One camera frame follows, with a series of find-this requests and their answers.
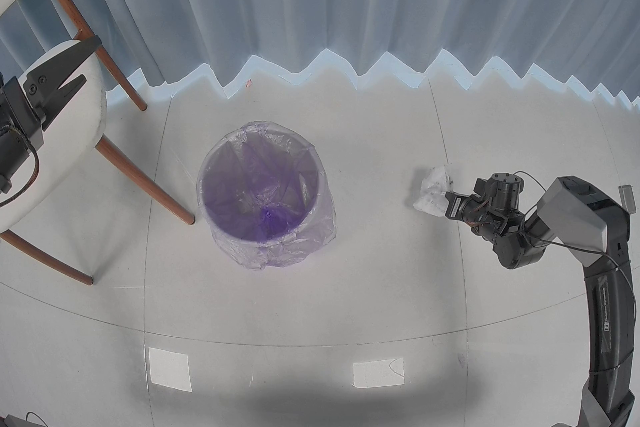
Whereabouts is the white paper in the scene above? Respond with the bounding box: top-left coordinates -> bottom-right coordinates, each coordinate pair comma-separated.
412,165 -> 456,216

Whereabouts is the white cushioned wooden chair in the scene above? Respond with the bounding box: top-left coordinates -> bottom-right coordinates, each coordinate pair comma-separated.
0,0 -> 196,287

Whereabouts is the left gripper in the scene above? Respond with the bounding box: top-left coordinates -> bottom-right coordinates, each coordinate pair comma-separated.
0,35 -> 102,194

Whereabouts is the purple plastic bag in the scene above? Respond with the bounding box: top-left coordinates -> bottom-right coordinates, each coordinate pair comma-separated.
196,120 -> 337,272

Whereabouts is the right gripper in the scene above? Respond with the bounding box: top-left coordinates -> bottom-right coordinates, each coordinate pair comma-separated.
444,191 -> 484,224

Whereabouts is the black cable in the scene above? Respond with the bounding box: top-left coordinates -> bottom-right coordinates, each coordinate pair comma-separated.
515,171 -> 640,316

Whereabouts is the white trash bin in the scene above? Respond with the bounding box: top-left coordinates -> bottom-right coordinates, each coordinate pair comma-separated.
200,130 -> 333,256

